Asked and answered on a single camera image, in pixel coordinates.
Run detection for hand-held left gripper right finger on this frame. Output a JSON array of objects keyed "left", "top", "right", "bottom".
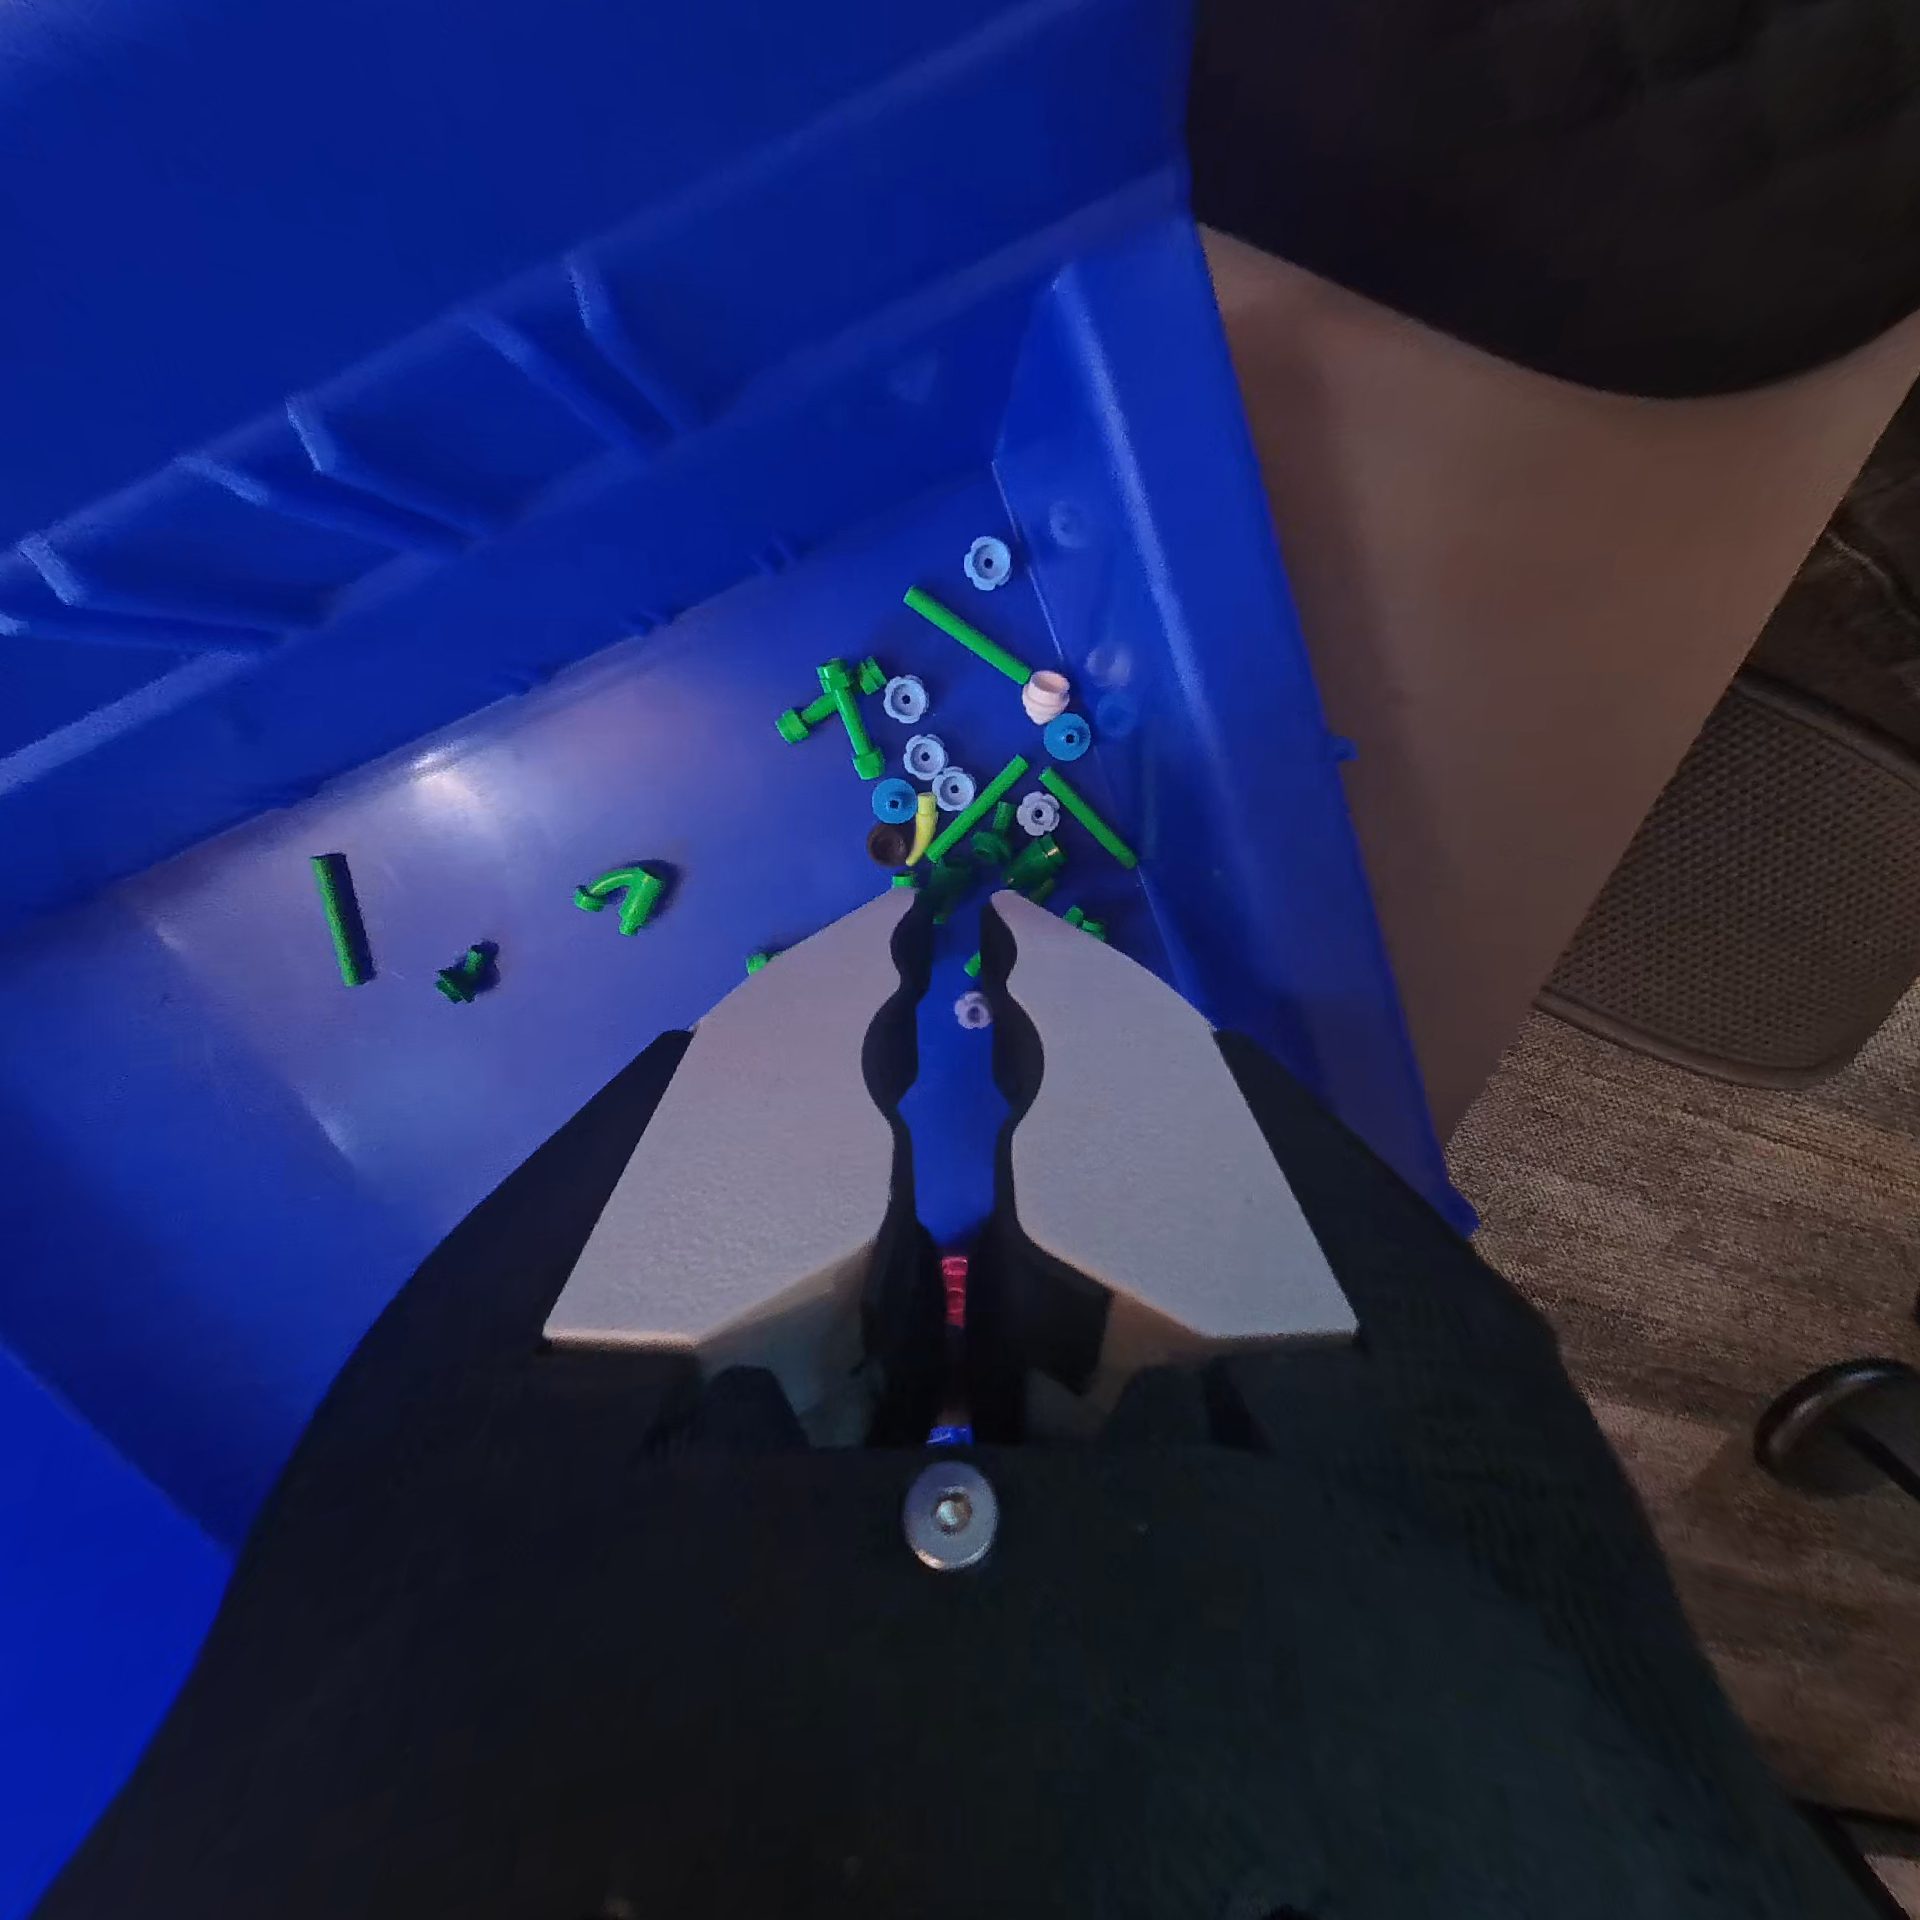
[{"left": 970, "top": 892, "right": 1359, "bottom": 1450}]

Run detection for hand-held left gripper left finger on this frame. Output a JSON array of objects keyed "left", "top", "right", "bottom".
[{"left": 536, "top": 885, "right": 939, "bottom": 1450}]

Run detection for pile of small toy bricks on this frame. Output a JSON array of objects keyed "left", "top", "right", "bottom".
[{"left": 739, "top": 529, "right": 1149, "bottom": 988}]

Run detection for blue plastic bin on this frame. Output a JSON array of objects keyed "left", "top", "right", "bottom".
[{"left": 0, "top": 0, "right": 1482, "bottom": 1920}]

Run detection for curved green brick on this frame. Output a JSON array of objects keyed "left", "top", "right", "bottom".
[{"left": 574, "top": 861, "right": 674, "bottom": 936}]

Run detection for straight green bar brick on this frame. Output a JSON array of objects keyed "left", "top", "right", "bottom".
[{"left": 314, "top": 849, "right": 375, "bottom": 988}]

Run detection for brown mesh chair seat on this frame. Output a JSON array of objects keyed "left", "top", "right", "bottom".
[{"left": 1538, "top": 670, "right": 1920, "bottom": 1094}]

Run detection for black chair base leg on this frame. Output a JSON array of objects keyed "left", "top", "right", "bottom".
[{"left": 1751, "top": 1358, "right": 1920, "bottom": 1498}]

